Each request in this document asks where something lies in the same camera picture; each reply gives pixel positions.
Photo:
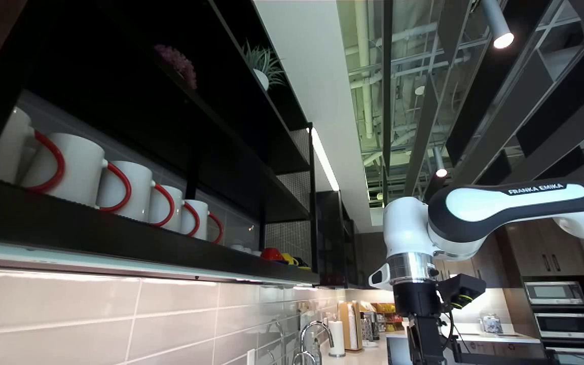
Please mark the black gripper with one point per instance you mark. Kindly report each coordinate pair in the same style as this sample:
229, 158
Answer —
419, 303

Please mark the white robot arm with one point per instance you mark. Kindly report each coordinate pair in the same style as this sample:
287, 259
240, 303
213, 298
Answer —
454, 226

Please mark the paper towel roll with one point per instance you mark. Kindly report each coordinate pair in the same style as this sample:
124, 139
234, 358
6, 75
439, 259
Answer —
338, 341

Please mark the chrome faucet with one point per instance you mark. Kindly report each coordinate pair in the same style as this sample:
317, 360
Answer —
308, 343

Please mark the built-in oven stack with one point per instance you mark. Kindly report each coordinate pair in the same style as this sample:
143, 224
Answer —
558, 313

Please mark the red cup on shelf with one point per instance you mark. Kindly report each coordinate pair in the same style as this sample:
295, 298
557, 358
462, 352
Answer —
270, 253

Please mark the green plant white pot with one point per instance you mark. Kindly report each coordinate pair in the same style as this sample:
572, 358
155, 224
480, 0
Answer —
264, 65

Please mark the ceiling spot lamp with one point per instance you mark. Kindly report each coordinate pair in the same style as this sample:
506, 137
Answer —
502, 32

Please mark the purple flower decoration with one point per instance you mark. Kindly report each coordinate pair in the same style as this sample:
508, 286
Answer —
180, 65

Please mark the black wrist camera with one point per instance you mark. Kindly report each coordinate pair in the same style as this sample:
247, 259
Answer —
460, 291

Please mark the white mug red handle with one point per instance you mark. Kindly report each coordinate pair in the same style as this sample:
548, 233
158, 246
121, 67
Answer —
66, 167
217, 226
124, 188
195, 219
165, 206

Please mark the black wall cabinet shelf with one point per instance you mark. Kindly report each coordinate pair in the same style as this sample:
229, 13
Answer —
96, 58

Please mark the white mug red handle nearest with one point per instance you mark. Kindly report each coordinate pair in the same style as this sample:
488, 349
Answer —
66, 167

